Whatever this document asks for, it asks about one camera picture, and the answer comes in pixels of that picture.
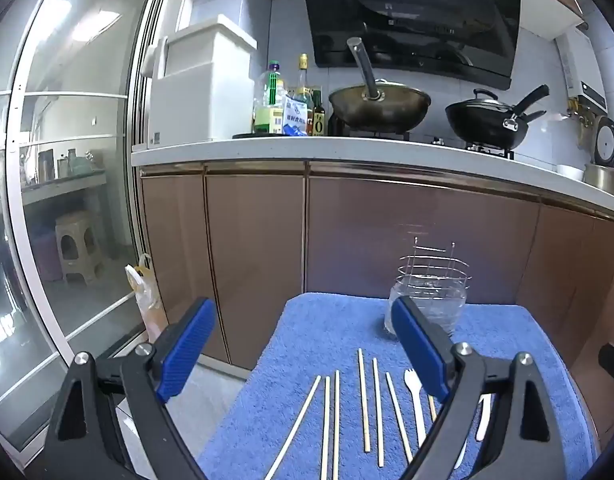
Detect dark bottle with yellow label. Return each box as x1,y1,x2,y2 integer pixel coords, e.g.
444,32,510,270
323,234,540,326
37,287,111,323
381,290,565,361
312,90,327,137

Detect sliding glass door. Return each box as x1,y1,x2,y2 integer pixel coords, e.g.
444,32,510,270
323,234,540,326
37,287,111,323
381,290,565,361
0,0,198,461

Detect green cap oil bottle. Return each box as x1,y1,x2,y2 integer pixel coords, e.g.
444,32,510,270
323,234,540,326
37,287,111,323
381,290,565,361
253,60,287,136

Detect plastic bag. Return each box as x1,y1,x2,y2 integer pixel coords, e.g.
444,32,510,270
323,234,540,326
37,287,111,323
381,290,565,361
124,254,164,337

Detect white water heater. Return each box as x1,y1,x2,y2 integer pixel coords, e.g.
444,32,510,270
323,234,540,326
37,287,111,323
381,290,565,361
556,24,608,112

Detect blue towel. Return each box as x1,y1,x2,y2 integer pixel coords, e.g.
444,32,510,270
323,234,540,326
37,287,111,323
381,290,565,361
197,292,595,480

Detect blue and white salt bag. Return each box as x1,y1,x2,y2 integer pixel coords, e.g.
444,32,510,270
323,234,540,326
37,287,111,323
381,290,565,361
282,96,310,137

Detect wire and clear plastic utensil holder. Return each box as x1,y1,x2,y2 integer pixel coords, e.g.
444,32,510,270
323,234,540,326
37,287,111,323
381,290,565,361
384,238,472,338

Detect yellow cap bottle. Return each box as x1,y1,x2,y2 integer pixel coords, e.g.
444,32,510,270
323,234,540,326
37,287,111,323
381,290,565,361
295,53,312,105

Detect black wok with lid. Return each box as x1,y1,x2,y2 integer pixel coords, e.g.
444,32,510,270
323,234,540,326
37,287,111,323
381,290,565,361
445,84,550,151

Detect black range hood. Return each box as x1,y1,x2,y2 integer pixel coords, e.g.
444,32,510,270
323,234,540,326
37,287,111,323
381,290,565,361
297,0,522,92

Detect bronze wok with long handle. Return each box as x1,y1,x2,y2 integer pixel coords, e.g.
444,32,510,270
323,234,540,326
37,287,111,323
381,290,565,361
328,37,432,132

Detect white storage box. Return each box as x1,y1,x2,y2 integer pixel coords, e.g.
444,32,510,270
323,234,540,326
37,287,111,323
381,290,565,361
141,14,258,150

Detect white plastic fork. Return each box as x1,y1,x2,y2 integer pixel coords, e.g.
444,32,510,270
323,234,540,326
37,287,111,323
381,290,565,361
404,367,428,449

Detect grey side table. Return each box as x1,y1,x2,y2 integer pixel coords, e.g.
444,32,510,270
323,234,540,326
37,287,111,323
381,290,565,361
19,147,108,208

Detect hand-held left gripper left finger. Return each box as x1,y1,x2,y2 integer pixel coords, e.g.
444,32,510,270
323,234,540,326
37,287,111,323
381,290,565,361
44,297,218,480

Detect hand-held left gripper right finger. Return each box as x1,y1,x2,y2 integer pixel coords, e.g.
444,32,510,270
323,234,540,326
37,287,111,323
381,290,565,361
391,297,600,480

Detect white plastic spoon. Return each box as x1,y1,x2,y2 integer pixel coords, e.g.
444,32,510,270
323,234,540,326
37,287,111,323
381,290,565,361
476,395,493,442

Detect brown kitchen base cabinet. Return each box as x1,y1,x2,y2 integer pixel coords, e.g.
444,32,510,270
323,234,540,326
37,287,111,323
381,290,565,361
131,135,614,411

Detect water heater pipe fittings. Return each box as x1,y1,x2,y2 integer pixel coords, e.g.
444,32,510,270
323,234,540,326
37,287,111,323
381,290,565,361
566,96,596,150

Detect steel pot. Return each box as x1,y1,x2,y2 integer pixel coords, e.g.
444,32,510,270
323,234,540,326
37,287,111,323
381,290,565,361
584,162,614,197

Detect beige plastic stool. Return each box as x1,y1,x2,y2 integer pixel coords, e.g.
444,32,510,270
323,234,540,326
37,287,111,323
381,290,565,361
54,210,106,287

